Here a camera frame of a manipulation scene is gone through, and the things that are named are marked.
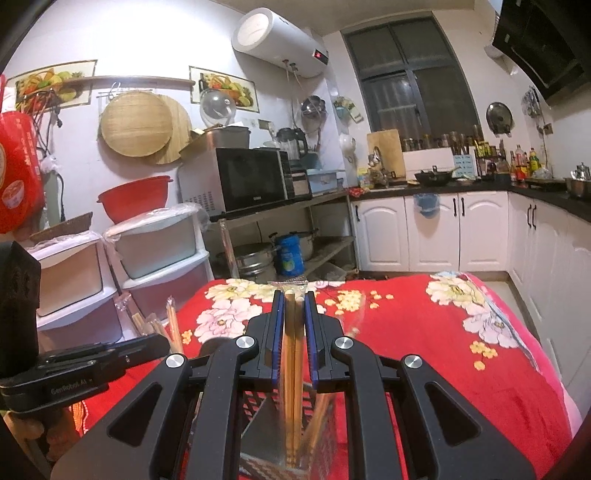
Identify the red printed bag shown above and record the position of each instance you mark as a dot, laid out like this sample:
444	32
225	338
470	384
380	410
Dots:
18	175

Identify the hanging steel colander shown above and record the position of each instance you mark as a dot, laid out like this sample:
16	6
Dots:
314	107

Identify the metal baking pan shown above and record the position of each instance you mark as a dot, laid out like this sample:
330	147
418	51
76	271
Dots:
226	136

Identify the wooden cutting board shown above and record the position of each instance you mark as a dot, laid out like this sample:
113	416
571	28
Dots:
388	147

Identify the dark framed window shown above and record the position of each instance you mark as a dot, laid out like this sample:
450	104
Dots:
411	83

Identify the row of condiment bottles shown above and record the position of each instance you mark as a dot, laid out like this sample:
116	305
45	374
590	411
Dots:
524	166

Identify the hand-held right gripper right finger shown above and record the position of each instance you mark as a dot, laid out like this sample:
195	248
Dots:
308	341

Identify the blue knife holder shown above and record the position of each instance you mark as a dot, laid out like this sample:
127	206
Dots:
464	165

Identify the glass pot lid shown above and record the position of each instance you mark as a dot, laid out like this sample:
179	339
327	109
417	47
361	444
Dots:
217	108

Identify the steel steamer pot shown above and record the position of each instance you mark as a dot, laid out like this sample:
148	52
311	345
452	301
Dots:
251	263

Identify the black range hood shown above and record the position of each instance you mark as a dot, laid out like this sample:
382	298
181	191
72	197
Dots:
545	41

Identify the red plastic basin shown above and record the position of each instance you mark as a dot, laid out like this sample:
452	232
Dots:
134	198

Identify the dark kitchen countertop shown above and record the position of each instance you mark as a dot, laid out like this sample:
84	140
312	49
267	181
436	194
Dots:
531	190

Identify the blue canister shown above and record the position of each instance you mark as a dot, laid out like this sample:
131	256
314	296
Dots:
288	256

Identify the blue hanging bin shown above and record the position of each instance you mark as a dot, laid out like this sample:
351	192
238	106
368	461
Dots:
425	205

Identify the chopstick pair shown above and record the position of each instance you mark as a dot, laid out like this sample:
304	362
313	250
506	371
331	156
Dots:
292	369

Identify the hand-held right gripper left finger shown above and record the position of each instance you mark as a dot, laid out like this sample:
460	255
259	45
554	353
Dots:
278	341

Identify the fruit wall poster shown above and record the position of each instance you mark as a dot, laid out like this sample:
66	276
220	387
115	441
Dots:
233	87
41	83

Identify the black wok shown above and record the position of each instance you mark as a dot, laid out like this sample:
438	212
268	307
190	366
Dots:
434	177

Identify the steel kitchen rack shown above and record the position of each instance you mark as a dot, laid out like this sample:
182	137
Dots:
323	203

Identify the light blue container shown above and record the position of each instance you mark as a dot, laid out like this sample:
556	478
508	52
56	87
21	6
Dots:
325	181

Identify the person's left hand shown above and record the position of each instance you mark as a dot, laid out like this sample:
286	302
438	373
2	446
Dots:
27	427

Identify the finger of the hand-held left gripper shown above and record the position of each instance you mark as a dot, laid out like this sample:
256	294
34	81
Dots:
138	344
101	363

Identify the round wooden board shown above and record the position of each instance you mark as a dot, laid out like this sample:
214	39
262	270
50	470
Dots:
181	134

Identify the white counter box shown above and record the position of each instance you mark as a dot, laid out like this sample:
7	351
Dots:
427	159

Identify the wooden wall shelf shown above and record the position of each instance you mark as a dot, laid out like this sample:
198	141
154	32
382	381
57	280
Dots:
138	81

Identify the dark round pot lid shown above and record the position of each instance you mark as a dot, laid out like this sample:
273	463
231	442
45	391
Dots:
499	117

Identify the grey plastic utensil holder basket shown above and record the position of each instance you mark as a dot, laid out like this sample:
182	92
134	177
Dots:
263	438

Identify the black blender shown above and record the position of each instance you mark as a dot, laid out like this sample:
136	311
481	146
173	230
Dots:
291	143

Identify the white water heater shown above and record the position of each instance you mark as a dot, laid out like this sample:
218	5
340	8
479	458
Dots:
277	41

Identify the red floral blanket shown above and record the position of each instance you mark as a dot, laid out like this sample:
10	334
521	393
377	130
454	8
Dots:
415	323

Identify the round bamboo tray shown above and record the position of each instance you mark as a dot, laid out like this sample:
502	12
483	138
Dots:
134	122

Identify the white kitchen cabinets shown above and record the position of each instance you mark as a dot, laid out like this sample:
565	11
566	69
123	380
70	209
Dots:
434	230

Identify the black microwave oven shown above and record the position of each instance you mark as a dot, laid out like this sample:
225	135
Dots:
249	177

